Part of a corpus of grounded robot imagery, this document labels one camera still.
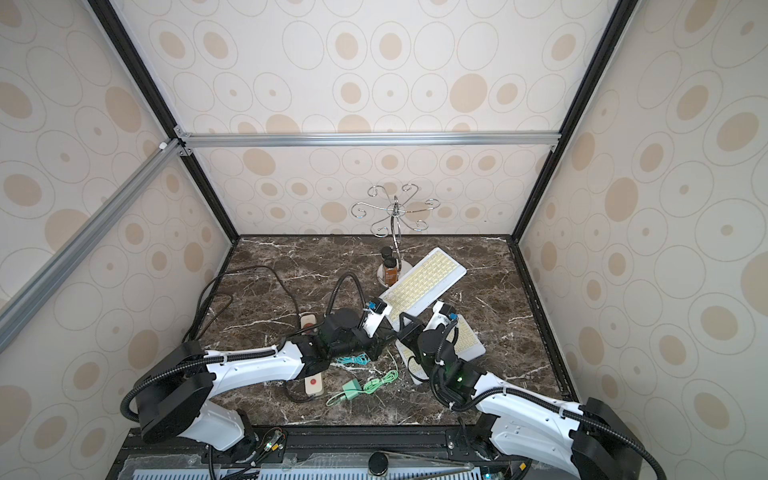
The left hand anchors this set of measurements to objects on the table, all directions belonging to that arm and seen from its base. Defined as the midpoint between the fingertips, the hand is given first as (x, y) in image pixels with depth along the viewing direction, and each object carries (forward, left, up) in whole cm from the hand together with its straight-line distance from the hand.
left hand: (406, 337), depth 76 cm
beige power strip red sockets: (-8, +25, -13) cm, 29 cm away
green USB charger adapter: (-9, +15, -14) cm, 22 cm away
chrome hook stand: (+30, +3, +15) cm, 34 cm away
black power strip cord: (+18, +71, -19) cm, 76 cm away
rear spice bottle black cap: (+33, +6, -4) cm, 33 cm away
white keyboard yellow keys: (+15, -7, +7) cm, 18 cm away
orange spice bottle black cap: (+26, +4, -6) cm, 27 cm away
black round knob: (-26, +6, -5) cm, 28 cm away
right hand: (+6, -1, +2) cm, 6 cm away
